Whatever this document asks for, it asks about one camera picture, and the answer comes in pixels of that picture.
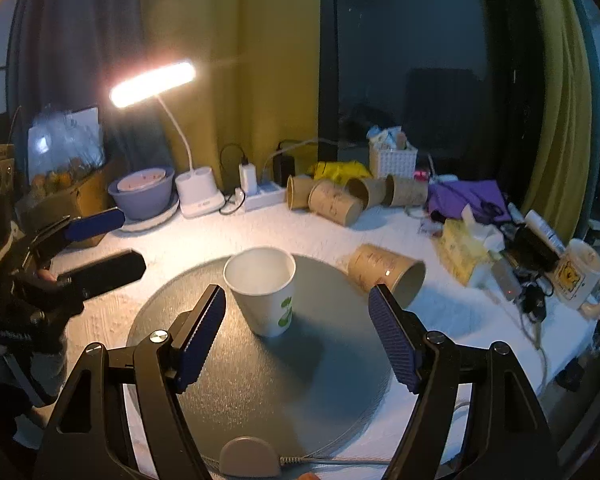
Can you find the white remote dongle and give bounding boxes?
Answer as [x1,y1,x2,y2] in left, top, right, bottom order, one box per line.
[491,258,522,301]

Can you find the beige cartoon paper cup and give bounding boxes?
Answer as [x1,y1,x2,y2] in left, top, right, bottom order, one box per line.
[348,244,426,310]

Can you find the brown paper cup leftmost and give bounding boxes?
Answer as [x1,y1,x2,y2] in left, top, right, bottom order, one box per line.
[286,176,316,210]

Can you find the purple bowl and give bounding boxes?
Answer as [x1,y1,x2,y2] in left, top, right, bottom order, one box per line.
[107,166,174,221]

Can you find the white desk lamp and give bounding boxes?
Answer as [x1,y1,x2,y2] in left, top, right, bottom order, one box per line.
[108,58,226,219]

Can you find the white lattice basket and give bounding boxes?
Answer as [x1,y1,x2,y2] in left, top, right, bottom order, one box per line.
[370,146,418,179]

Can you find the yellow tissue box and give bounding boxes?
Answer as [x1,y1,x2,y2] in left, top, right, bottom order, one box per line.
[434,219,504,287]

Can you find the white cup green print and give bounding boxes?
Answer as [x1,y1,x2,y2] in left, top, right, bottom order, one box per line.
[223,247,297,338]

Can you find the white tube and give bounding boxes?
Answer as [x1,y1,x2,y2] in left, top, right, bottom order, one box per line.
[524,209,566,256]

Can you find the white usb charger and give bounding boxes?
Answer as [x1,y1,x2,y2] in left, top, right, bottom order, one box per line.
[238,162,258,196]

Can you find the white bear mug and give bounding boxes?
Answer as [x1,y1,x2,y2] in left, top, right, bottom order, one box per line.
[550,238,600,320]

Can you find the white power strip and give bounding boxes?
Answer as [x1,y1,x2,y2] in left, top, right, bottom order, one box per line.
[227,182,286,214]

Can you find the white plate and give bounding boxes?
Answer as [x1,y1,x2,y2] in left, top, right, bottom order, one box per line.
[118,192,182,233]

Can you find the purple cloth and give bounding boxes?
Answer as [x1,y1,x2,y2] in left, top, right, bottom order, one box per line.
[427,180,512,224]

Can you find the yellow plastic bag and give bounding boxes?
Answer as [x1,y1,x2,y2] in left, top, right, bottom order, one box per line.
[310,160,372,185]

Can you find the brown paper cup middle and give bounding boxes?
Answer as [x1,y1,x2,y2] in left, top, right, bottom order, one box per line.
[346,178,387,209]

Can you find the round grey placemat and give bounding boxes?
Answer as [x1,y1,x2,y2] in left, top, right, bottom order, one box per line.
[125,253,406,466]

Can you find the beige printed paper cup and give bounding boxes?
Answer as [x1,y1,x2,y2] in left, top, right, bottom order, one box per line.
[309,180,364,226]

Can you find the black scissors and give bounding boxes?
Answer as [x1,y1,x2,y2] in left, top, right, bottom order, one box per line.
[480,200,504,219]

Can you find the yellow curtain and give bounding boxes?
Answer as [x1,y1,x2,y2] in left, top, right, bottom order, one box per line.
[140,0,321,192]

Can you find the black pouch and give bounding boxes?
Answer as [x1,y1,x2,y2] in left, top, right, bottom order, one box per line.
[509,226,559,273]

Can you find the black power adapter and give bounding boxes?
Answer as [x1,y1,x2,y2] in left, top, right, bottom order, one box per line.
[272,153,296,188]

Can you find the fruit box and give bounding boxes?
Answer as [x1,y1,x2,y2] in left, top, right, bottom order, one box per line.
[15,106,126,234]

